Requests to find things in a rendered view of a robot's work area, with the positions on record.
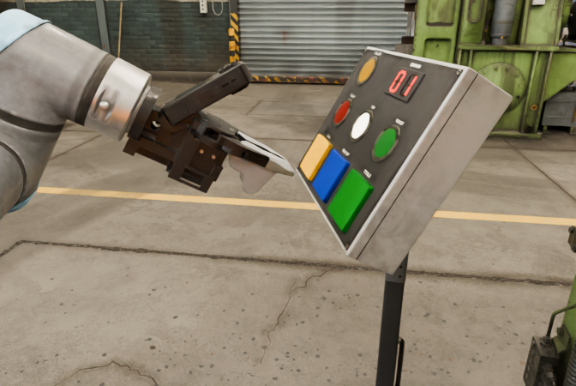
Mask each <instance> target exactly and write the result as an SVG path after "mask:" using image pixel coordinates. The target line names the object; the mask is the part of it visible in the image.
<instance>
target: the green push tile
mask: <svg viewBox="0 0 576 386"><path fill-rule="evenodd" d="M373 190H374V187H373V186H372V185H371V184H370V183H369V182H368V181H367V180H366V179H365V178H364V177H363V176H362V175H361V174H360V173H359V172H358V171H357V170H355V169H351V171H350V173H349V174H348V176H347V178H346V179H345V181H344V183H343V184H342V185H341V187H340V188H339V191H338V192H337V194H336V196H335V197H334V199H333V200H332V202H331V203H330V205H329V207H328V208H327V210H328V212H329V213H330V215H331V216H332V217H333V219H334V221H335V222H336V224H337V225H338V227H339V229H340V230H341V232H344V233H346V232H347V231H348V229H349V228H350V226H351V224H352V222H353V221H354V220H355V219H356V217H357V215H358V213H359V212H360V210H361V209H362V207H363V205H364V203H366V201H367V200H368V198H369V196H370V194H371V193H372V191H373Z"/></svg>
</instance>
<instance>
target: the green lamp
mask: <svg viewBox="0 0 576 386"><path fill-rule="evenodd" d="M395 137H396V132H395V130H394V129H389V130H386V131H385V132H384V133H383V134H382V135H381V136H380V138H379V139H378V141H377V143H376V145H375V156H376V157H378V158H380V157H382V156H384V155H385V154H387V152H388V151H389V150H390V149H391V147H392V146H393V144H394V141H395Z"/></svg>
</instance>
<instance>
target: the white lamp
mask: <svg viewBox="0 0 576 386"><path fill-rule="evenodd" d="M368 123H369V114H368V113H364V114H363V115H362V116H361V117H360V118H359V119H358V120H357V121H356V123H355V125H354V127H353V130H352V137H353V138H357V137H359V136H360V135H361V134H362V133H363V132H364V130H365V129H366V127H367V125H368Z"/></svg>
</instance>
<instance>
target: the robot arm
mask: <svg viewBox="0 0 576 386"><path fill-rule="evenodd" d="M151 80H152V76H151V74H149V73H147V72H146V71H144V70H142V69H139V68H137V67H135V66H134V65H132V64H130V63H127V62H125V61H123V60H122V59H120V58H117V57H114V56H112V55H111V54H109V53H107V52H105V51H102V50H101V49H99V48H98V47H96V46H94V45H91V44H89V43H87V42H86V41H84V40H82V39H79V38H77V37H75V36H74V35H72V34H70V33H67V32H65V31H63V30H62V29H60V28H59V27H56V26H54V25H52V24H51V22H50V21H47V20H42V19H40V18H38V17H36V16H34V15H31V14H29V13H28V12H25V11H23V10H20V9H10V10H7V11H4V12H2V13H1V14H0V220H1V219H2V218H3V217H4V216H5V215H6V214H8V213H12V212H15V211H17V210H19V209H21V208H24V207H25V206H26V205H27V204H28V203H29V201H30V200H31V198H32V197H33V196H34V195H35V193H36V191H37V190H38V187H39V181H40V179H41V176H42V174H43V172H44V170H45V167H46V165H47V163H48V160H49V158H50V157H51V153H52V151H53V149H54V147H55V146H56V143H57V140H58V138H59V136H60V134H61V132H62V130H63V126H64V125H65V123H66V121H67V119H68V120H69V121H72V122H74V123H76V124H79V125H82V126H84V127H87V128H89V129H90V130H94V131H96V132H98V133H100V134H102V135H104V136H107V137H110V138H111V139H113V140H115V141H118V142H119V141H121V140H122V139H123V137H124V135H125V133H127V137H128V138H129V139H128V141H127V143H126V145H125V147H124V149H123V152H125V153H126V154H130V155H132V156H134V154H135V153H138V154H141V155H143V156H145V157H147V158H149V159H151V160H154V161H157V162H159V163H160V164H162V165H165V166H166V169H165V170H166V171H168V177H169V178H172V179H174V180H176V181H178V182H180V183H183V184H186V185H188V186H190V187H192V188H194V189H197V190H199V191H201V192H204V193H207V192H208V190H209V188H210V186H211V184H212V182H213V181H214V182H216V180H217V179H218V177H219V175H220V173H221V171H222V170H223V166H222V164H223V162H224V160H225V157H226V155H227V154H228V157H229V164H230V166H231V168H233V169H235V170H237V171H239V172H240V179H241V181H242V182H243V190H244V191H245V192H246V193H248V194H254V193H256V192H258V191H259V190H260V189H261V188H262V187H263V186H264V185H265V183H266V182H267V181H268V180H269V179H270V178H271V177H272V176H273V175H274V174H276V173H281V174H284V175H287V176H292V177H293V176H294V174H295V172H294V170H293V169H292V167H291V165H290V164H289V162H288V161H287V159H286V158H284V157H283V156H281V155H280V154H278V153H276V152H275V151H273V150H272V149H271V148H269V147H268V146H266V145H264V144H263V143H262V142H259V141H258V140H256V139H255V138H254V137H252V136H250V135H248V134H246V133H245V132H243V131H241V130H239V129H238V128H236V127H234V126H232V125H230V124H229V123H227V122H226V121H225V120H224V119H222V118H219V117H217V116H215V115H213V114H211V113H209V112H205V111H202V110H203V109H204V108H206V107H208V106H210V105H211V104H213V103H215V102H217V101H219V100H221V99H223V98H224V97H226V96H227V95H229V94H231V95H233V94H235V93H238V92H241V91H242V90H243V89H245V88H246V87H248V86H249V84H250V83H251V82H252V80H253V77H252V75H251V74H250V72H249V69H248V67H247V65H246V64H245V63H244V62H242V61H238V62H237V61H234V62H231V63H227V64H226V65H225V66H224V67H223V68H221V69H219V70H218V73H217V74H215V75H213V76H211V77H209V78H207V79H206V80H205V81H202V82H200V83H199V84H197V85H195V86H193V87H192V88H190V89H188V90H186V91H184V92H183V93H180V94H179V95H177V96H176V97H174V98H172V99H170V100H168V101H166V102H165V103H164V104H163V107H160V106H157V105H156V104H155V103H156V101H157V99H158V97H159V95H160V93H161V91H162V88H160V87H157V86H155V85H152V86H151V87H150V86H149V84H150V81H151ZM153 121H155V123H156V124H160V125H155V124H154V123H153ZM181 178H184V179H186V180H188V181H190V182H192V183H194V184H198V185H200V187H199V186H197V185H194V184H192V183H190V182H187V181H185V180H183V179H181Z"/></svg>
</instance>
